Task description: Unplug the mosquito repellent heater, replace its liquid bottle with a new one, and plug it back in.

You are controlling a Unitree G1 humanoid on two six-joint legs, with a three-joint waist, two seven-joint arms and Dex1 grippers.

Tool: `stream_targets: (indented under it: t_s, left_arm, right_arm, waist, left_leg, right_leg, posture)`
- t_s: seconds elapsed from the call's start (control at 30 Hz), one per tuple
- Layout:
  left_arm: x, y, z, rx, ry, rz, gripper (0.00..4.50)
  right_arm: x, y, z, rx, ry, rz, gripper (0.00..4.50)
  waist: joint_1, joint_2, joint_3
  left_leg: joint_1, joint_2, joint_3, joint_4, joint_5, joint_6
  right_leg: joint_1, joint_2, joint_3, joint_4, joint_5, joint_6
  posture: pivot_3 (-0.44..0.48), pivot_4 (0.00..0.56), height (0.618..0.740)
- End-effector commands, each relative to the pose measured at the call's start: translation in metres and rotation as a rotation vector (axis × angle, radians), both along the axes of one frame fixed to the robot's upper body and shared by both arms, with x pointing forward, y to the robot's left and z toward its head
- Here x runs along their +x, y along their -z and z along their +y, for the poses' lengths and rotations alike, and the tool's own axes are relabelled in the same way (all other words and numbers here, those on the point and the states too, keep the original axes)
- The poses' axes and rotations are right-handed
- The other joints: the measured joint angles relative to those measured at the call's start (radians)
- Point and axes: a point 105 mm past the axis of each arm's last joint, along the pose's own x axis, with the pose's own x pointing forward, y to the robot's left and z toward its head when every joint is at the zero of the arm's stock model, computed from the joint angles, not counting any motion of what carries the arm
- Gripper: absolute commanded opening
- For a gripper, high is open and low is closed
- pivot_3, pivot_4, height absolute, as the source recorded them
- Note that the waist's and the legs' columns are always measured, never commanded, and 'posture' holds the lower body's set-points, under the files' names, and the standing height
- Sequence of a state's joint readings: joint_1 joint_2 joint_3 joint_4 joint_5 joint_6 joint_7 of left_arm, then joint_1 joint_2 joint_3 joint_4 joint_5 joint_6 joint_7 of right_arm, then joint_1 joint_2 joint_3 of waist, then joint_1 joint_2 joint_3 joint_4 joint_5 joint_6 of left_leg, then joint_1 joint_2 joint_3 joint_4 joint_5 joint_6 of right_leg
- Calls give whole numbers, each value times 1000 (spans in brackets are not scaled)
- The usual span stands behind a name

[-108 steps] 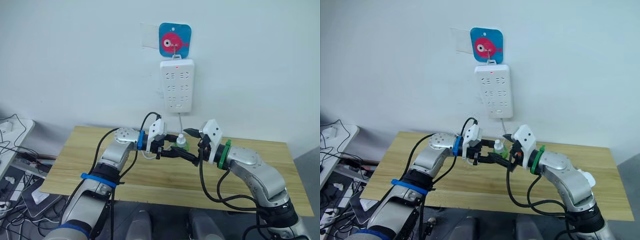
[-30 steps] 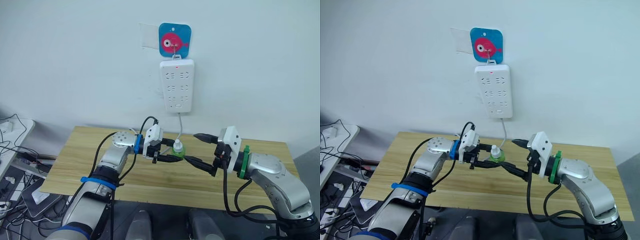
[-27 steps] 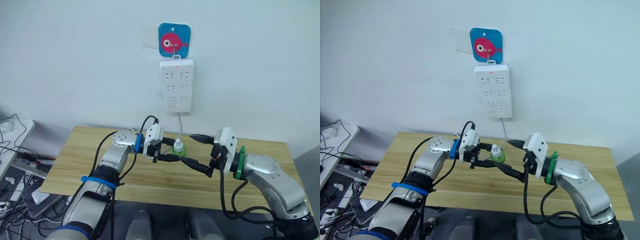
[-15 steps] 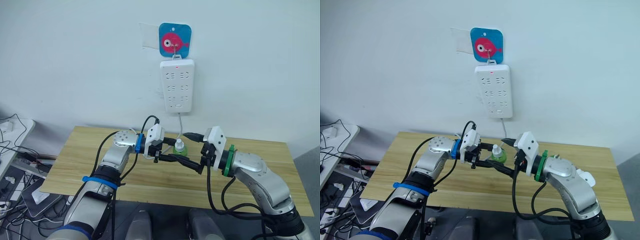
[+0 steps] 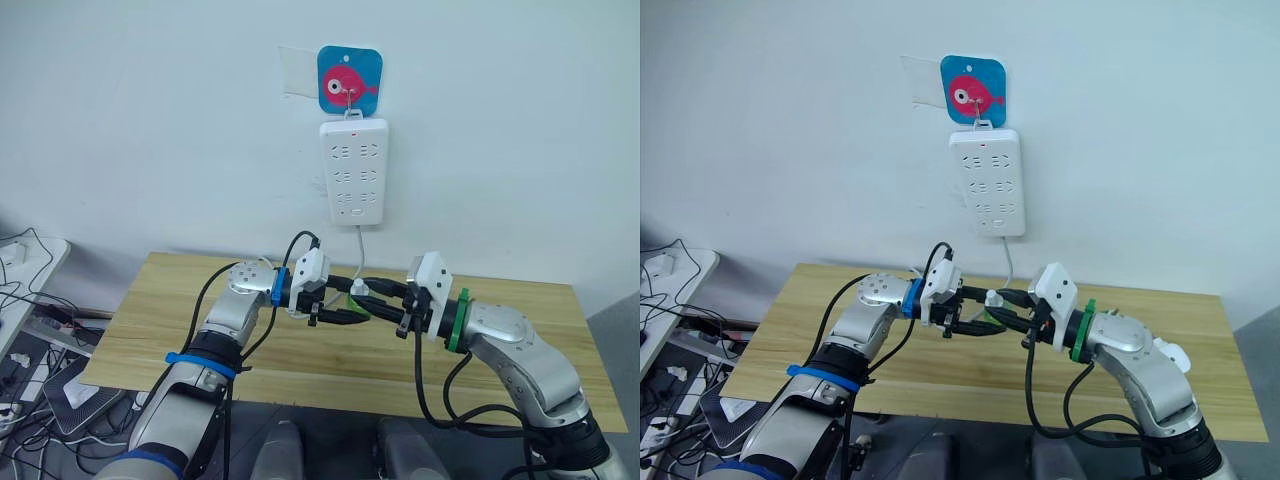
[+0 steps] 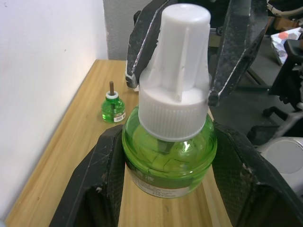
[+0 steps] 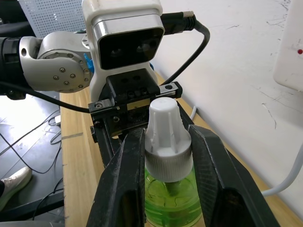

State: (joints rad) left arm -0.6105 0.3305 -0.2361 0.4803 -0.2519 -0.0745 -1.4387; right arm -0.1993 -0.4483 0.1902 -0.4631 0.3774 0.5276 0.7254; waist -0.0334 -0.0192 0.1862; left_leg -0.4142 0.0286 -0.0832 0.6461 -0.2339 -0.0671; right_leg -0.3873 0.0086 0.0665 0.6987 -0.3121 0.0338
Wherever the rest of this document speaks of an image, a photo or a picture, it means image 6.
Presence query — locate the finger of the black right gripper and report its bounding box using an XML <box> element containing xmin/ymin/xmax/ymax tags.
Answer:
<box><xmin>207</xmin><ymin>0</ymin><xmax>270</xmax><ymax>106</ymax></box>
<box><xmin>125</xmin><ymin>0</ymin><xmax>178</xmax><ymax>88</ymax></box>

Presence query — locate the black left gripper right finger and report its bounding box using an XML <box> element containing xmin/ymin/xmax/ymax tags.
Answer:
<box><xmin>207</xmin><ymin>121</ymin><xmax>303</xmax><ymax>227</ymax></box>

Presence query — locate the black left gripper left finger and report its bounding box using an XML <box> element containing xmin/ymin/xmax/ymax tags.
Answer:
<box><xmin>48</xmin><ymin>124</ymin><xmax>128</xmax><ymax>227</ymax></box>

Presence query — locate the white ribbed bottle cap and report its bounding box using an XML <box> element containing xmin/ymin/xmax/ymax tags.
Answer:
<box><xmin>138</xmin><ymin>3</ymin><xmax>212</xmax><ymax>142</ymax></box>

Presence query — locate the green liquid repellent bottle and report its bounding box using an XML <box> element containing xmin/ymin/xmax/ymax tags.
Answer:
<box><xmin>122</xmin><ymin>105</ymin><xmax>218</xmax><ymax>199</ymax></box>

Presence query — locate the small green bottle with wick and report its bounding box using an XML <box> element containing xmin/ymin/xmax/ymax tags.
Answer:
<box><xmin>101</xmin><ymin>81</ymin><xmax>126</xmax><ymax>123</ymax></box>

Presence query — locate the hexagon patterned box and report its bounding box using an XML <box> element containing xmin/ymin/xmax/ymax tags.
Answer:
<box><xmin>269</xmin><ymin>26</ymin><xmax>303</xmax><ymax>66</ymax></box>

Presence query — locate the black office chair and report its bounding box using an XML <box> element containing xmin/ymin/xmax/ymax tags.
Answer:
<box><xmin>246</xmin><ymin>39</ymin><xmax>303</xmax><ymax>142</ymax></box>

